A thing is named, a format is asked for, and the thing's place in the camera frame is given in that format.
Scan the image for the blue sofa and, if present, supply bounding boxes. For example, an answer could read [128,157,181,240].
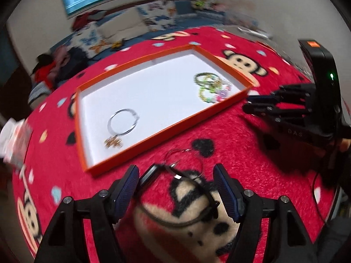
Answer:
[27,0,228,107]

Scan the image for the grey cushion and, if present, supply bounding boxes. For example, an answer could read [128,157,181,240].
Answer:
[97,15,150,43]

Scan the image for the multicolour bead bracelet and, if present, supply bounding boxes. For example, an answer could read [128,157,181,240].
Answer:
[198,85,220,104]

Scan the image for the black smartwatch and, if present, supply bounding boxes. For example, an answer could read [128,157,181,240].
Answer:
[133,164,221,228]

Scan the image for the pile of clothes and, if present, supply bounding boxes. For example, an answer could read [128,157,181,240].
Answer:
[29,45,90,88]

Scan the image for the group of plush toys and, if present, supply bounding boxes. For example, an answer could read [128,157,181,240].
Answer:
[189,0,228,10]

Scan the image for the black cable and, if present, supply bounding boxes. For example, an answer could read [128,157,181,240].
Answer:
[313,170,333,225]

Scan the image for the silver bangle bracelet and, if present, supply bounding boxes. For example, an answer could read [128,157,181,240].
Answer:
[108,108,141,137]

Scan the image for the white bar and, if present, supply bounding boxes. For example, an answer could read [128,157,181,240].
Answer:
[237,26,272,37]

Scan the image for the gold chain necklace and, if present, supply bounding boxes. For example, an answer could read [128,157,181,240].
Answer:
[104,135,123,149]

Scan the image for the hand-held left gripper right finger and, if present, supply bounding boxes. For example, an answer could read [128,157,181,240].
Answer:
[213,164,316,263]

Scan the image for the pink tissue box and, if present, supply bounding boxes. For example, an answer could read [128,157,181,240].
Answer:
[0,118,32,167]

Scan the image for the amber bead bracelet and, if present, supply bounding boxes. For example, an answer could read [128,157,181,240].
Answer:
[208,77,229,88]

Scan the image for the orange tray box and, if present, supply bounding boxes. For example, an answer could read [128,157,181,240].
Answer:
[75,44,254,177]

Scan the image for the thin hoop bracelet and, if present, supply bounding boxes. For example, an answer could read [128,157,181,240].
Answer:
[165,148,204,180]

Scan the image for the green white bead bracelet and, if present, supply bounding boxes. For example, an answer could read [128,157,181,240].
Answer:
[193,72,218,89]

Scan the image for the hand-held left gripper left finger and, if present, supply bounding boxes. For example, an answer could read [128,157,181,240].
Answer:
[34,165,140,263]

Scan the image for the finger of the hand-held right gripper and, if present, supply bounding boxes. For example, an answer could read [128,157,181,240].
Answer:
[248,84,313,105]
[244,102,313,124]

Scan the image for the butterfly print pillow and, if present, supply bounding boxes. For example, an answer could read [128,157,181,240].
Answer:
[137,0,179,32]
[74,23,110,54]

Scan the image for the red printed blanket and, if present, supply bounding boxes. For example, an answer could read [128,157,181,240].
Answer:
[12,25,340,263]

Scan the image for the red clothes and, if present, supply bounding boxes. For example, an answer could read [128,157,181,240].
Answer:
[73,9,107,29]

